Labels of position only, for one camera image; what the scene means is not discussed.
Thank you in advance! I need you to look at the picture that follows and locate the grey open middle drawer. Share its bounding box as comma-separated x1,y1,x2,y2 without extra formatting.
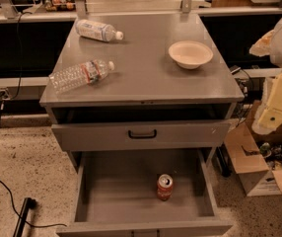
56,149,233,237

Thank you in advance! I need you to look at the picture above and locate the black bar on floor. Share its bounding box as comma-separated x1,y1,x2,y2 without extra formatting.
13,197,36,237

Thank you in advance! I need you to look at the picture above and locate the red coke can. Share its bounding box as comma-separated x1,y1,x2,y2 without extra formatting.
157,174,174,200

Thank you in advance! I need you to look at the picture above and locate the brown cardboard box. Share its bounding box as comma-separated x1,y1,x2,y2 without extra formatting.
224,101,282,197

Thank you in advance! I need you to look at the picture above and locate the clear crushed water bottle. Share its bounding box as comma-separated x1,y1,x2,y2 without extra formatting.
49,59,115,94

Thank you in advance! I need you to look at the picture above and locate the grey top drawer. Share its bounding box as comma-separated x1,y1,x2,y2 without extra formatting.
51,120,230,151

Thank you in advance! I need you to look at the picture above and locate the black drawer handle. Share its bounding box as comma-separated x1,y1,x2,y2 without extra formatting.
128,129,157,139

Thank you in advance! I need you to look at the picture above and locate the black hanging cable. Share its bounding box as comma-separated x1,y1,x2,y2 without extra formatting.
0,12,26,146

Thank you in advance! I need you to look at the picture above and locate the grey drawer cabinet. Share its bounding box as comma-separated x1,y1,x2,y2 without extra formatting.
40,13,244,166

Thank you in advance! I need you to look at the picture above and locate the white labelled plastic bottle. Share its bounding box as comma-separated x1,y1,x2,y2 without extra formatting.
75,19,124,42

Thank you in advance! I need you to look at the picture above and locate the white paper bowl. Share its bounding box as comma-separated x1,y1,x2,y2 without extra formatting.
169,40,213,69

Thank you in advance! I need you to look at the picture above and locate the black floor cable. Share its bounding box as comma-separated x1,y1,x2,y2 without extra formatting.
0,176,68,229

